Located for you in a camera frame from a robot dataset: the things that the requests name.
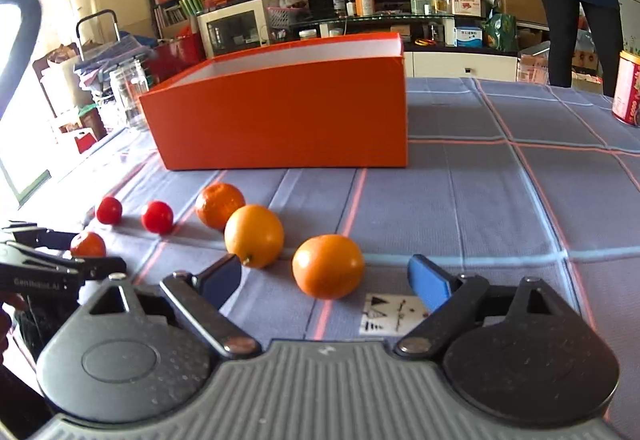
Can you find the small orange mandarin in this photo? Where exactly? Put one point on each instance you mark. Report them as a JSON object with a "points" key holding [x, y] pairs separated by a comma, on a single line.
{"points": [[220, 206]]}

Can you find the red and white cardboard box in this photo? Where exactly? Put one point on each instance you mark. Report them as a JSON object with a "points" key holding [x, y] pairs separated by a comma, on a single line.
{"points": [[90, 133]]}

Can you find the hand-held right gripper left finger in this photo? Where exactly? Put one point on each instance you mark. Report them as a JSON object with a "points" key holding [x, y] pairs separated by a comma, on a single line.
{"points": [[222, 280]]}

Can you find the round orange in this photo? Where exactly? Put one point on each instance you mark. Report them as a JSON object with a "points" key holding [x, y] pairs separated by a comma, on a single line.
{"points": [[254, 236], [328, 266]]}

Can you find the small brown cardboard box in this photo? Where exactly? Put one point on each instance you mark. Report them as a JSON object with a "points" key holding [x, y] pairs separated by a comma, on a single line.
{"points": [[522, 5]]}

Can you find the white tv stand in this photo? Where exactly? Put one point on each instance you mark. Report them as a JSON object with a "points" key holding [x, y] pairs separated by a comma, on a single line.
{"points": [[440, 65]]}

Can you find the blue and white carton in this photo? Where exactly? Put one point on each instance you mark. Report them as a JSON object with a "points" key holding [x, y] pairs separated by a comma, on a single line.
{"points": [[468, 37]]}

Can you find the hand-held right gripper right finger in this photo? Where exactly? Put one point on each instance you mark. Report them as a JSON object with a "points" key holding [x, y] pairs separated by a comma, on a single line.
{"points": [[430, 285]]}

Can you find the yellow and white can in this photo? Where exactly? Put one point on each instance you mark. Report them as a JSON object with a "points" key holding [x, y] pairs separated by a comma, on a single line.
{"points": [[364, 5]]}

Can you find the red cherry tomato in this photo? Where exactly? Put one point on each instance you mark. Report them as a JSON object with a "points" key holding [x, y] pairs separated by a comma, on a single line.
{"points": [[109, 210], [89, 245], [157, 217]]}

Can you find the pile of folded cloths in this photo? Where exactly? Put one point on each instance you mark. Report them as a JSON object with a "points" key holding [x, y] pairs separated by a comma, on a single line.
{"points": [[117, 51]]}

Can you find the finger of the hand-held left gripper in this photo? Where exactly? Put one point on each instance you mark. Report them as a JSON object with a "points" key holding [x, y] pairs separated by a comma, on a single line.
{"points": [[45, 237], [105, 266]]}

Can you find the large brown cardboard box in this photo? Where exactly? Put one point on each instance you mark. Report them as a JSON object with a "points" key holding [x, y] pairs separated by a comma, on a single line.
{"points": [[57, 80]]}

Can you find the white printed sticker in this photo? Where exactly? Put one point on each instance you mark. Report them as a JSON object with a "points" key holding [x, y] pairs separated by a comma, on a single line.
{"points": [[385, 315]]}

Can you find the orange cardboard box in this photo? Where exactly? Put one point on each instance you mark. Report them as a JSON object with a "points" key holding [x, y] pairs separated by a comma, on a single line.
{"points": [[280, 115]]}

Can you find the red tin can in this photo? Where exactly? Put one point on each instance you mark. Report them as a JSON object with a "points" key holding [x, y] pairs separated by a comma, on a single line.
{"points": [[627, 90]]}

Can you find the green printed bag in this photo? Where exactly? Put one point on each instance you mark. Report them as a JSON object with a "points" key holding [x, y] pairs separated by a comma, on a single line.
{"points": [[500, 33]]}

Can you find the pink plastic basket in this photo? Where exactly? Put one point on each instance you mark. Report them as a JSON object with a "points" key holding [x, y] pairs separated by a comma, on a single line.
{"points": [[286, 15]]}

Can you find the black curved tube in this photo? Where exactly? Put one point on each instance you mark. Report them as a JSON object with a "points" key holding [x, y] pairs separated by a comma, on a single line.
{"points": [[30, 20]]}

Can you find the white microwave oven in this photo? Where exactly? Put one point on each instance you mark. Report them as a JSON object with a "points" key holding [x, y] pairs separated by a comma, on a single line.
{"points": [[235, 28]]}

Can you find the person's left hand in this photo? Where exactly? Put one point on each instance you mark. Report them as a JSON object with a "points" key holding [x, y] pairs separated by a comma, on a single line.
{"points": [[12, 302]]}

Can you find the clear glass mug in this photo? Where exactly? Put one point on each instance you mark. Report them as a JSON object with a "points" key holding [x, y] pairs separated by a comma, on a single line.
{"points": [[127, 100]]}

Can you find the grey checked tablecloth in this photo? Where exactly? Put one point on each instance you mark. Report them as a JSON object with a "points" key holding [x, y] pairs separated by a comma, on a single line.
{"points": [[475, 200]]}

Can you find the dark glass bottle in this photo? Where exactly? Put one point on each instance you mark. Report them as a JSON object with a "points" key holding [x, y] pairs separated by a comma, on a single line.
{"points": [[339, 3]]}

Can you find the red storage box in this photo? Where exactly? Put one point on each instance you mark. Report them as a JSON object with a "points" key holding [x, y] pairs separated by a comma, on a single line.
{"points": [[177, 55]]}

